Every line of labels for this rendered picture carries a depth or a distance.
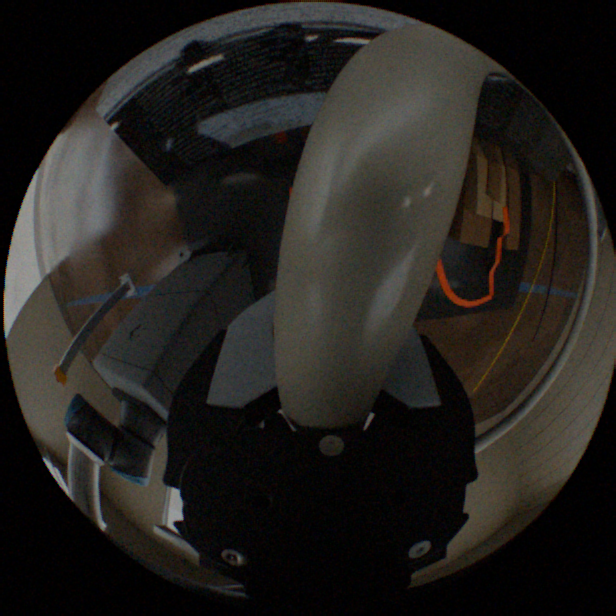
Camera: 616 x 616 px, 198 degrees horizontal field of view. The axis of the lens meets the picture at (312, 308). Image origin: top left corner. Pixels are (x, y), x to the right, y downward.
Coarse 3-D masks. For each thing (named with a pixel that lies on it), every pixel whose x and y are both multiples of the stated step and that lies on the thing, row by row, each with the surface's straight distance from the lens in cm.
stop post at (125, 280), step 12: (120, 288) 182; (132, 288) 186; (108, 300) 175; (96, 312) 169; (84, 324) 171; (96, 324) 168; (84, 336) 164; (72, 348) 161; (72, 360) 162; (60, 372) 158
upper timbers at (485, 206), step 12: (468, 168) 110; (480, 168) 106; (504, 168) 123; (468, 180) 109; (480, 180) 105; (504, 180) 121; (468, 192) 109; (480, 192) 105; (504, 192) 120; (468, 204) 109; (480, 204) 105; (492, 204) 113; (504, 204) 120; (492, 216) 113
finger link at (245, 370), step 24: (264, 312) 10; (240, 336) 9; (264, 336) 8; (240, 360) 8; (264, 360) 7; (216, 384) 7; (240, 384) 7; (264, 384) 7; (240, 408) 7; (264, 408) 7
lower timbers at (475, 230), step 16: (512, 176) 148; (464, 192) 111; (512, 192) 146; (464, 208) 111; (512, 208) 146; (464, 224) 112; (480, 224) 120; (512, 224) 147; (464, 240) 115; (480, 240) 123; (512, 240) 150
